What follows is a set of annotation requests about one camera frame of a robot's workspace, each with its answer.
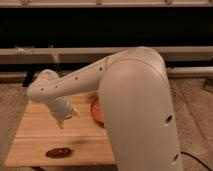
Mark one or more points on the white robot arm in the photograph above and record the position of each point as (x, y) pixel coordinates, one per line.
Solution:
(136, 103)

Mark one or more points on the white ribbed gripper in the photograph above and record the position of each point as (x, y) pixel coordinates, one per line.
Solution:
(61, 109)

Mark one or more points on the grey metal rail frame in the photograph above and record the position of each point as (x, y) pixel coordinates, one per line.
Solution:
(87, 55)

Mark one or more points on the orange ceramic bowl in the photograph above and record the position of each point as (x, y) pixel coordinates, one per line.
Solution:
(95, 111)

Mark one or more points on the light wooden table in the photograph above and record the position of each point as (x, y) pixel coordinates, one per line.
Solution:
(38, 133)

